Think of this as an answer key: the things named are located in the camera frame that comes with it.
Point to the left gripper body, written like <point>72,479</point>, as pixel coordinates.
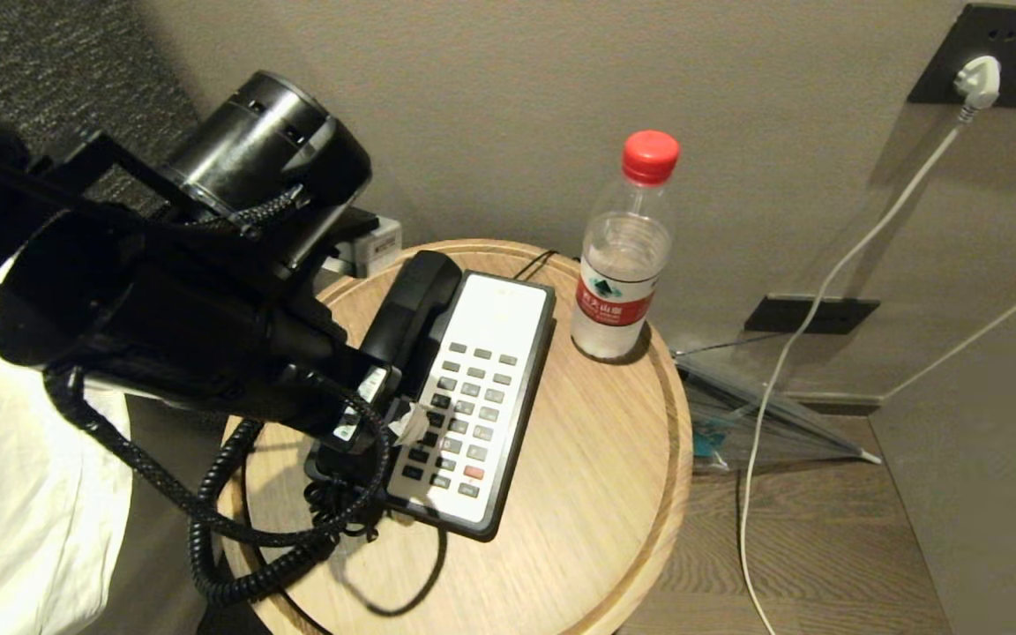
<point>323,379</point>

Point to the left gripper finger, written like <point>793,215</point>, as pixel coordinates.
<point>408,424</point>

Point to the black phone handset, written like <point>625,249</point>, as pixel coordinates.
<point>420,291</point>

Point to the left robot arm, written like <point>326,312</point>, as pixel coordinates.
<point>129,291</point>

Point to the thin black phone line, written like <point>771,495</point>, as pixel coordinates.
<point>533,263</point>

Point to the black and white desk telephone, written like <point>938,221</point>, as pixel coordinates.
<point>492,326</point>

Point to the round wooden side table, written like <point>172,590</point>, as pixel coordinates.
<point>578,467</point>

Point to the clear water bottle red cap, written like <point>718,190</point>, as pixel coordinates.
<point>623,265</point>

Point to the white bedding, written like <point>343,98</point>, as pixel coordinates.
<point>14,503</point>

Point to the grey fabric headboard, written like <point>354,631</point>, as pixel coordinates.
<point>76,53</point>

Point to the white power plug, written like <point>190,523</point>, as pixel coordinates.
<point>979,79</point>

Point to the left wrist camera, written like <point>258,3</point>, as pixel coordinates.
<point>379,247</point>

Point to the small black wall plate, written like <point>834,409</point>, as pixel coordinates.
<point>812,314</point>

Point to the black wall socket plate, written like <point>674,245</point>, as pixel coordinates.
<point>940,62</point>

